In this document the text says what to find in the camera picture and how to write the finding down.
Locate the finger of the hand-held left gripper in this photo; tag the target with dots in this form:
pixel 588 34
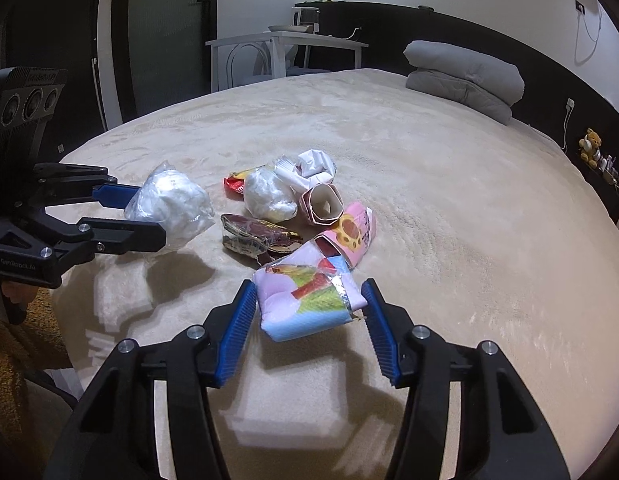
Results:
pixel 117 195
pixel 129 237

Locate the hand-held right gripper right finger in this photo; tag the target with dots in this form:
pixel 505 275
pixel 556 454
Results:
pixel 382 335

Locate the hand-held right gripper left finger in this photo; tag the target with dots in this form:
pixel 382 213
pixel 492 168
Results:
pixel 237 330

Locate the clear bag with white tissue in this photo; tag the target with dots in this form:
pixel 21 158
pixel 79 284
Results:
pixel 174 202

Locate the pink colourful snack bag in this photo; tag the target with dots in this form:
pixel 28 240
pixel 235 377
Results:
pixel 304 300

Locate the white plastic bag ball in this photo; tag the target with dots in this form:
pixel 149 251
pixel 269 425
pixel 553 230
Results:
pixel 269 195

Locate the white paper package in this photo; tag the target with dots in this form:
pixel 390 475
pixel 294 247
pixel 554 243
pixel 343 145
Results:
pixel 314 165

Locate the person's left hand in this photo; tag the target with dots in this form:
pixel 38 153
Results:
pixel 18 294

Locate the brown snack wrapper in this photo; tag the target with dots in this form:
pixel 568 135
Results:
pixel 254 237

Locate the bed with beige blanket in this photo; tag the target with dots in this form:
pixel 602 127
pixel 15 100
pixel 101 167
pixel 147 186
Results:
pixel 439 260

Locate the pink paper cup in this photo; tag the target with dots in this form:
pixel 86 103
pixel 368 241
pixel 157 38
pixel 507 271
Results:
pixel 352 232

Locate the red snack wrapper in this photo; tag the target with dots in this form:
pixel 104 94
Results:
pixel 234 184

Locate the brown patterned cloth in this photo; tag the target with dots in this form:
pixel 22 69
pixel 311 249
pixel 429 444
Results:
pixel 19 360

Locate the white pleated paper cup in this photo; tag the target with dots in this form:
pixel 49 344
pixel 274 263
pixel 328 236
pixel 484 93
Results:
pixel 285 167

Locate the frosted glass door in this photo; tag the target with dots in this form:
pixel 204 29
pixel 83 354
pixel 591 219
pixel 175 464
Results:
pixel 169 30

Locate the white chair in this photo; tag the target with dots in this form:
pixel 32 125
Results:
pixel 247 60

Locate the white table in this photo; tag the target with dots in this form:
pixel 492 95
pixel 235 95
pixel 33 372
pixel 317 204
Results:
pixel 289 40

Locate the white plate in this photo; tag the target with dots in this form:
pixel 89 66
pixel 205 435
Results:
pixel 287 28

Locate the grey pillows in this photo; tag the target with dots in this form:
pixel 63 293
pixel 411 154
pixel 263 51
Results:
pixel 464 77

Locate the teddy bear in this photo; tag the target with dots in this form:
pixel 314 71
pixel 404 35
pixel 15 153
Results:
pixel 591 146

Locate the black headboard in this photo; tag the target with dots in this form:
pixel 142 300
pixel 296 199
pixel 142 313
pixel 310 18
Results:
pixel 439 25

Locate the small appliance with white frame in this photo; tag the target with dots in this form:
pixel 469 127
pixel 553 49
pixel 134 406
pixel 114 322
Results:
pixel 305 17

